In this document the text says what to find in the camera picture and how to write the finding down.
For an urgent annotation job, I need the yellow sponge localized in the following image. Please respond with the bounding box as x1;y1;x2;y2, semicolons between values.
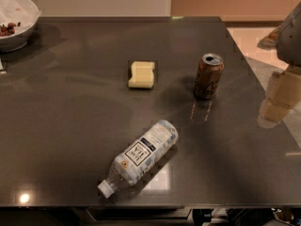
128;61;155;89

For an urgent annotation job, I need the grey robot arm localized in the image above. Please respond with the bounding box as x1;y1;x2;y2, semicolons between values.
257;2;301;128

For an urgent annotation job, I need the brown soda can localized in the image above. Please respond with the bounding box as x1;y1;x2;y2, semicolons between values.
194;53;224;100

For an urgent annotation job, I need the clear plastic water bottle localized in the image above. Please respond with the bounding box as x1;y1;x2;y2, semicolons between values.
98;120;179;199

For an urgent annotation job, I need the white bowl with fruit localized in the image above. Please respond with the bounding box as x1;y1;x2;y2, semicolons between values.
0;0;41;52

